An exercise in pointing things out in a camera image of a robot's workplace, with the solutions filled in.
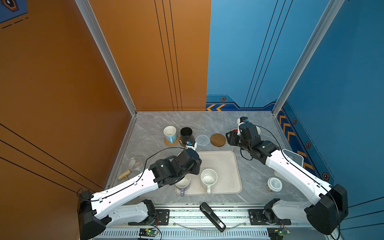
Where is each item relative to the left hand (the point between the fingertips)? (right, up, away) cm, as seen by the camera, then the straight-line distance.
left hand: (200, 160), depth 72 cm
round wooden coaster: (+13, +7, +31) cm, 34 cm away
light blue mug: (-18, +12, +22) cm, 31 cm away
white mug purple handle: (-9, -16, +12) cm, 22 cm away
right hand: (+15, +12, +8) cm, 21 cm away
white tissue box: (+57, -2, +17) cm, 59 cm away
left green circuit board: (-25, -34, -2) cm, 42 cm away
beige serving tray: (+16, -7, +20) cm, 27 cm away
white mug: (+5, -14, +12) cm, 19 cm away
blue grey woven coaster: (+2, +7, +30) cm, 31 cm away
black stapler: (+2, -23, 0) cm, 23 cm away
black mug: (-9, +11, +27) cm, 30 cm away
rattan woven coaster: (-18, +4, +27) cm, 33 cm away
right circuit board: (+38, -33, -3) cm, 51 cm away
